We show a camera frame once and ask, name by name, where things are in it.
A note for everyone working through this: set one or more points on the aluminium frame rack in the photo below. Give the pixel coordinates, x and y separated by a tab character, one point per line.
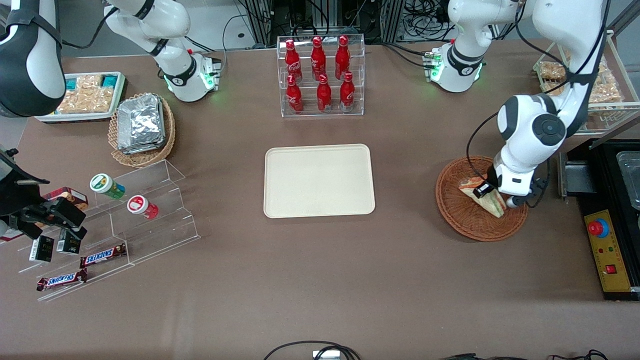
390	20

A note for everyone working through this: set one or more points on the small black box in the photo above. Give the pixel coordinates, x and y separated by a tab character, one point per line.
41	249
68	244

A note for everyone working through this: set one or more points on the triangular sandwich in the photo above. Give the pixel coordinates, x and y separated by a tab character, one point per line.
492	205

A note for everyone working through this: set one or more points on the grey metal bracket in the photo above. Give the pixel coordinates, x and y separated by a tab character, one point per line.
577	177

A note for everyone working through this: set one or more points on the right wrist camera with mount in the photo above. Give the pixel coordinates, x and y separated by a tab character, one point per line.
30	229

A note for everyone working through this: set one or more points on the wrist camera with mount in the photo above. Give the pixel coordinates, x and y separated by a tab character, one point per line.
30	229
513	202

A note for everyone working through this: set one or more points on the yellow emergency stop box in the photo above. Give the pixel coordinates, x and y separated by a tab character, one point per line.
612	265

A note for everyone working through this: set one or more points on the clear bag of crackers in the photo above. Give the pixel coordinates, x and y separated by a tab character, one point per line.
607	92
552	88
550	71

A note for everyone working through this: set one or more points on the snickers chocolate bar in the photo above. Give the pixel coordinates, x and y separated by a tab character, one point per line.
102	256
61	280

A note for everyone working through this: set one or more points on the beige cracker snack bag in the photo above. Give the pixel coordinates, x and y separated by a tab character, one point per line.
87	97

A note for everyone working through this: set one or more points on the green white-lid cup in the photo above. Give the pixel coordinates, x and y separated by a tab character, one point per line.
106	185

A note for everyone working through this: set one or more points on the red cola bottle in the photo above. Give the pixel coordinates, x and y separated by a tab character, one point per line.
294	97
342	59
324	96
292	62
318	60
347	94

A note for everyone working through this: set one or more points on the white rectangular snack tray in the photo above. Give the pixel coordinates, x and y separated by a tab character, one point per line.
75	117

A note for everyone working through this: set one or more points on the red white-lid cup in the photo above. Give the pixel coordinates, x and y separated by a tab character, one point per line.
141	206

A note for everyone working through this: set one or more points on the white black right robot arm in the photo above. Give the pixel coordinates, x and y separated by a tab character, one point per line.
30	50

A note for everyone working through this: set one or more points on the black yellow control box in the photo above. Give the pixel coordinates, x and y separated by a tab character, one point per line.
605	175

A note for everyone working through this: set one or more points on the silver foil pack stack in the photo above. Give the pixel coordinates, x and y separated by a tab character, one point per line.
140	125

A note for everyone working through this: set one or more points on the brown round wicker basket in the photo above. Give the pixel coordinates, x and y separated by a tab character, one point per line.
465	220

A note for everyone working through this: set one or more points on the clear acrylic step shelf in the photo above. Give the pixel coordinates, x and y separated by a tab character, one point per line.
160	230

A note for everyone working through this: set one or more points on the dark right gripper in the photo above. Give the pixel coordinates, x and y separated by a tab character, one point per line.
17	197

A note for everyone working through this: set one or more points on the clear acrylic bottle rack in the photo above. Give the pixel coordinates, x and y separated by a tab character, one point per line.
307	112

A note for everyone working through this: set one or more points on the teal snack pack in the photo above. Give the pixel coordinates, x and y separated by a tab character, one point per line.
72	83

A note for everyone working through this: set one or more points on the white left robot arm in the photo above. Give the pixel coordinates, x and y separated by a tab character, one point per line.
530	130

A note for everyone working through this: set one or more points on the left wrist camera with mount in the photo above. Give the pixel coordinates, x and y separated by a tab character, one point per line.
513	202

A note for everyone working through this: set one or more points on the red-brown chocolate box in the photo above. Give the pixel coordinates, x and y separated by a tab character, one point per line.
70	196

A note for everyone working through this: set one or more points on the beige plastic tray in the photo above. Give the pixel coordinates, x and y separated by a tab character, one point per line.
319	181

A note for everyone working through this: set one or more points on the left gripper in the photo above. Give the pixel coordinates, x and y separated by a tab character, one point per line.
483	189

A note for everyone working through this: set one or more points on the tan oval wicker basket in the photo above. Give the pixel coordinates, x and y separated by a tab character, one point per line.
142	159

